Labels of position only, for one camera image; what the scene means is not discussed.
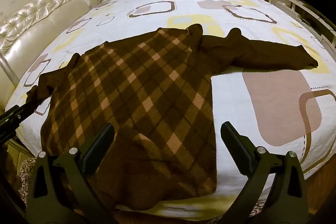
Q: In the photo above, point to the patterned rug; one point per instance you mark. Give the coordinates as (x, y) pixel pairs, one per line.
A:
(26, 174)

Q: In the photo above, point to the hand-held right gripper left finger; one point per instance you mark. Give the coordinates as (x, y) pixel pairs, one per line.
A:
(101, 144)

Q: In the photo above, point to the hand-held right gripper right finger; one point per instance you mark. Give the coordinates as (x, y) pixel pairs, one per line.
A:
(235, 144)

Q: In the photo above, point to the brown plaid sweater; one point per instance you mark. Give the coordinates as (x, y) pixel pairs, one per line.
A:
(147, 98)

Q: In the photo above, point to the cream tufted headboard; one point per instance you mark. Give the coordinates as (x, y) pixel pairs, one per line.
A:
(39, 16)

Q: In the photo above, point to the bed with patterned sheet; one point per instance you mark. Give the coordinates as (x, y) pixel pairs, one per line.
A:
(233, 100)

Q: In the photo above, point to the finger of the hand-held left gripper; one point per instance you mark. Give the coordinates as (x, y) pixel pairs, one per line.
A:
(25, 108)

